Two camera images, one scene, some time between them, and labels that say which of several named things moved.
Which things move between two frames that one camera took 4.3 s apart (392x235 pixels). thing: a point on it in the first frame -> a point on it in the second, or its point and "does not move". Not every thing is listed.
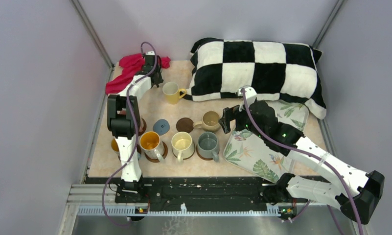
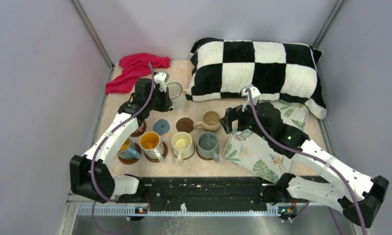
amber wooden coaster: (164, 155) does not move
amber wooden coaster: (203, 157) does not move
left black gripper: (159, 79) -> (167, 103)
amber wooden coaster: (184, 158) does not move
